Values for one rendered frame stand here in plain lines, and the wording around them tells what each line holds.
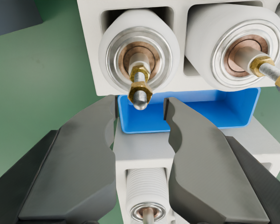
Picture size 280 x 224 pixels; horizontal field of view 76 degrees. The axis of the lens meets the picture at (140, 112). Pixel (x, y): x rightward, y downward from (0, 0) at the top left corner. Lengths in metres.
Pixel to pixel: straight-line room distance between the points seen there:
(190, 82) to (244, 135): 0.25
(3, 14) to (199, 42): 0.31
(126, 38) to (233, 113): 0.38
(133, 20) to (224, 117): 0.36
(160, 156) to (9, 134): 0.50
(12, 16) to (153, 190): 0.41
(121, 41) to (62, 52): 0.31
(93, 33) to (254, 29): 0.20
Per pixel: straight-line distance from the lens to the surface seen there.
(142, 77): 0.16
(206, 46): 0.22
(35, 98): 0.59
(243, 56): 0.22
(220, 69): 0.23
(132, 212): 0.43
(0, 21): 0.38
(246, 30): 0.23
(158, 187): 0.41
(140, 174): 0.42
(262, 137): 0.53
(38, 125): 0.65
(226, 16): 0.23
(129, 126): 0.45
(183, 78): 0.30
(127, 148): 0.44
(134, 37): 0.20
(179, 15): 0.28
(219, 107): 0.53
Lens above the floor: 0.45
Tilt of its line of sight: 57 degrees down
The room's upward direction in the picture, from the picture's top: 179 degrees clockwise
